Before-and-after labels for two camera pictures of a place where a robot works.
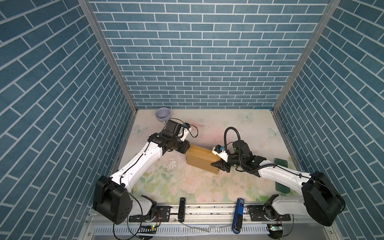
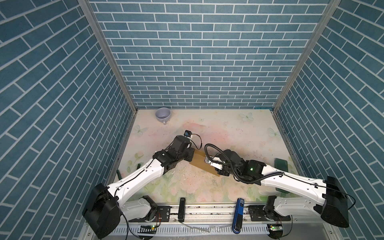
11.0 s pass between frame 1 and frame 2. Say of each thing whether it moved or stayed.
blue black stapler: stayed
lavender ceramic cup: stayed
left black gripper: moved
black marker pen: stayed
